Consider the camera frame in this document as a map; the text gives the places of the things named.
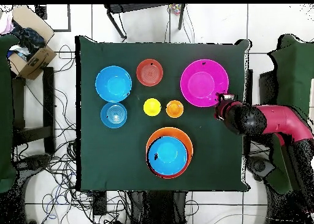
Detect wide red bowl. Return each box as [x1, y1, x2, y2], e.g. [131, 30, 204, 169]
[147, 135, 193, 180]

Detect large pink bowl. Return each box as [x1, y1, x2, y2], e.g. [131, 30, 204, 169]
[180, 59, 229, 108]

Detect colourful small item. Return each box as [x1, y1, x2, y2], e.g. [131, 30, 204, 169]
[169, 3, 182, 16]

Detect thin black square frame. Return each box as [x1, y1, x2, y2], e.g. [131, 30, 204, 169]
[35, 4, 72, 33]

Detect orange cup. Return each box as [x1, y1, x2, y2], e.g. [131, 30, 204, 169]
[166, 99, 184, 118]

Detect dark blue cloth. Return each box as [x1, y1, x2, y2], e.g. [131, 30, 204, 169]
[10, 21, 46, 60]

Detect yellow cup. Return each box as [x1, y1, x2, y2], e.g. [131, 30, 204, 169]
[143, 98, 162, 117]

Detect small red bowl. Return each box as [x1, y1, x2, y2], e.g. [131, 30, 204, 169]
[136, 58, 164, 87]

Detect black bench frame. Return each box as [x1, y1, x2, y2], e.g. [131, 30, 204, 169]
[10, 66, 56, 155]

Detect black cable tangle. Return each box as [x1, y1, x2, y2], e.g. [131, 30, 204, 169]
[12, 44, 133, 224]

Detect cardboard box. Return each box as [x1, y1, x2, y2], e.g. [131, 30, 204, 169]
[8, 4, 58, 80]

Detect black power box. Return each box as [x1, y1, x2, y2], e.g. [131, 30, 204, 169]
[92, 190, 107, 216]

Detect pink cloth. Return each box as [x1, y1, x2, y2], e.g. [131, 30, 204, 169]
[0, 11, 14, 36]

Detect dark green table cloth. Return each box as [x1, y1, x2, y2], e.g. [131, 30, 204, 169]
[74, 35, 251, 192]

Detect large blue bowl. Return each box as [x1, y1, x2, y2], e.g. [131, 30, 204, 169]
[94, 66, 132, 103]
[147, 136, 188, 176]

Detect blue cable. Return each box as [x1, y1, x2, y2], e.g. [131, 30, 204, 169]
[41, 172, 74, 221]

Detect black stool frame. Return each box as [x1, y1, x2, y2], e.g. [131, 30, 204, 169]
[104, 3, 186, 41]

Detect green covered table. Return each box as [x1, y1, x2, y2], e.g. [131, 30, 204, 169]
[267, 34, 314, 194]
[0, 34, 19, 194]

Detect small teal blue bowl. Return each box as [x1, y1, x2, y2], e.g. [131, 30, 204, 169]
[100, 101, 128, 129]

